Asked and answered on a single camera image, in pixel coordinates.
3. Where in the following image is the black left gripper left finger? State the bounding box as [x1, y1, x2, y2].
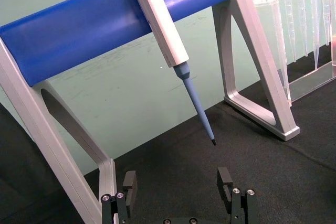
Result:
[101, 170, 138, 224]

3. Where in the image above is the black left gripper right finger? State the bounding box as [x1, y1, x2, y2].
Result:
[217, 167, 259, 224]

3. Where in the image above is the black table cloth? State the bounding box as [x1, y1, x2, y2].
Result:
[0, 48, 336, 224]

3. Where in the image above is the clear acrylic tip rack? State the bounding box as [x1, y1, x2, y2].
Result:
[251, 0, 336, 107]

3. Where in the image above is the grey stand with blue bar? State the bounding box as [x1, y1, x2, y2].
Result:
[0, 0, 300, 224]

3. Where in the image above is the white pipette with blue shaft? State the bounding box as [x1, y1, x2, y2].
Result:
[123, 0, 217, 147]

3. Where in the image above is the orange translucent object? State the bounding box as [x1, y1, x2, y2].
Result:
[331, 34, 336, 67]

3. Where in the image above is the clear plastic pipette tip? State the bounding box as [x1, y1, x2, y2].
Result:
[309, 0, 322, 71]
[284, 0, 298, 63]

